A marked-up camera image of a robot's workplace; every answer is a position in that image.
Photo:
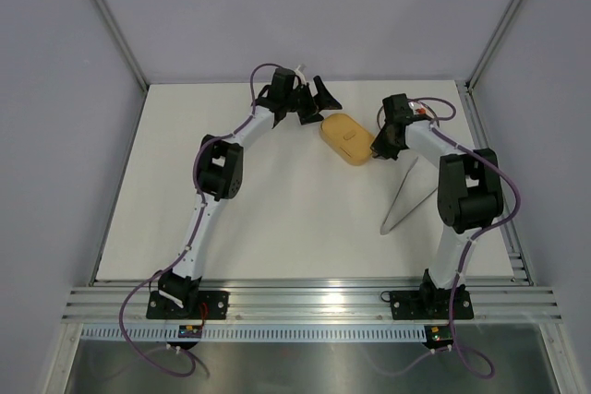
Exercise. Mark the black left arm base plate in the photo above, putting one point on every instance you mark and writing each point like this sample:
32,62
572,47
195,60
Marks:
211,304

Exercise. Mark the aluminium corner post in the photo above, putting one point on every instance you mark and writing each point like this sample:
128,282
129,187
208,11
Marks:
508,16
111,24

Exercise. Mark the stainless steel food tongs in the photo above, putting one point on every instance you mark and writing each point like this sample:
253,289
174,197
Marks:
419,182

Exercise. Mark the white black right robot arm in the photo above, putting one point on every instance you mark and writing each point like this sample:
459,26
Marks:
469,200

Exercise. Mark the right aluminium corner post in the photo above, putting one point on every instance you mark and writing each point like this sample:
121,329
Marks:
508,16

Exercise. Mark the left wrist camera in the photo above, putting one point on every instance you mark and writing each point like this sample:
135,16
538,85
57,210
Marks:
300,73

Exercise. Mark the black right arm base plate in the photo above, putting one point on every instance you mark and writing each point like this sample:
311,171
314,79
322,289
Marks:
413,305

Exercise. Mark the slotted white cable duct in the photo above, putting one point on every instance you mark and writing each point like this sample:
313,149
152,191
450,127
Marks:
278,333

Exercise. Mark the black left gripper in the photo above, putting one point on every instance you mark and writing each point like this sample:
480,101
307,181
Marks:
315,103

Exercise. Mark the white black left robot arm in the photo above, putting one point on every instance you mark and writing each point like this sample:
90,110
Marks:
218,172

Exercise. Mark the yellow lunch box base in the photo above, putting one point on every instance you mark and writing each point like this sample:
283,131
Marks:
354,150

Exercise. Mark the yellow lunch box lid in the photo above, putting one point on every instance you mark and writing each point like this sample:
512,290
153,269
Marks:
341,124

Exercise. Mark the left aluminium corner post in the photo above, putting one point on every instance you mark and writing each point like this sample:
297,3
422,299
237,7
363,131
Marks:
111,24

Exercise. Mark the aluminium rail frame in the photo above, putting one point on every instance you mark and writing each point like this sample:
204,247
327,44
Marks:
301,301

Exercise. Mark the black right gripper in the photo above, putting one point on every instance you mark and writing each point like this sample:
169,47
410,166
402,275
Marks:
379,150

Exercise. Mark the reflective metal front panel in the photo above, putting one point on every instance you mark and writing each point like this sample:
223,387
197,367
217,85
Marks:
518,354

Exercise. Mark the white patterned round plate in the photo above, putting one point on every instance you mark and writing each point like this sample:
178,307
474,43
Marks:
380,117

